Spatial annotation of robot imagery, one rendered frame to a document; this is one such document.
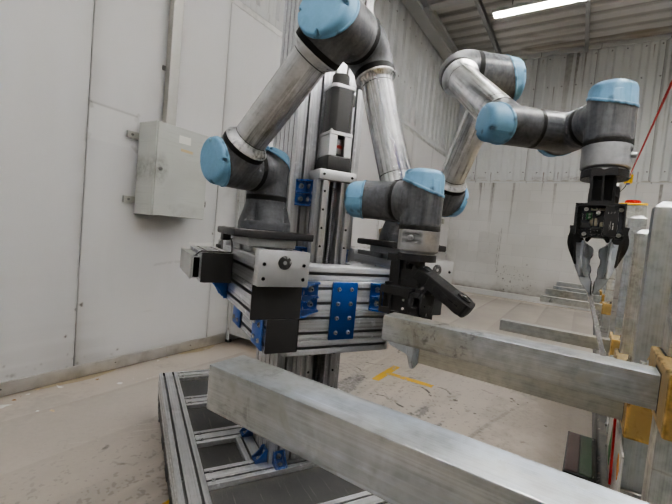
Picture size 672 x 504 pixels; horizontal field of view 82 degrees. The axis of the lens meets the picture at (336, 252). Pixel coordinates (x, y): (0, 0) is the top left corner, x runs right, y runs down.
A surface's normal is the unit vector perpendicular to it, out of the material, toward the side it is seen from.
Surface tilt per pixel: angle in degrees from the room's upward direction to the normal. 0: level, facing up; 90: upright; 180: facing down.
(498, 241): 90
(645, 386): 90
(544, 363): 90
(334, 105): 90
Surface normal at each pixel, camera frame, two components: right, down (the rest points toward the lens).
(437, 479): -0.56, 0.00
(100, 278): 0.84, 0.11
